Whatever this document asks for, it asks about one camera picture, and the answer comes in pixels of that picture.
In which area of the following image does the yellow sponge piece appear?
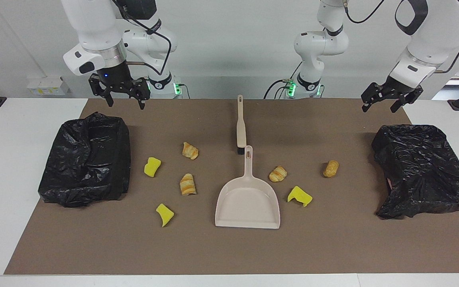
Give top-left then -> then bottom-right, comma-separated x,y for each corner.
143,156 -> 162,178
286,185 -> 313,208
155,203 -> 175,228

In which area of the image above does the croissant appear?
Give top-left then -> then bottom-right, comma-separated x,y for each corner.
182,142 -> 199,161
179,173 -> 198,197
269,165 -> 288,183
322,160 -> 340,179

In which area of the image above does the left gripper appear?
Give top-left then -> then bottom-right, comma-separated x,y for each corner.
361,76 -> 424,114

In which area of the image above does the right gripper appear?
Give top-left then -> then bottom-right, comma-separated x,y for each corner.
88,60 -> 151,110

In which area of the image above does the beige dustpan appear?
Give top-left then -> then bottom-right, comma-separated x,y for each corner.
215,145 -> 281,230

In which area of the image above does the beige hand brush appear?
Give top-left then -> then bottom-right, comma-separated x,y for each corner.
235,94 -> 247,155

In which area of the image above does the bin with black bag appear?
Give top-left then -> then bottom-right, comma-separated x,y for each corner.
371,124 -> 459,220
38,112 -> 131,208

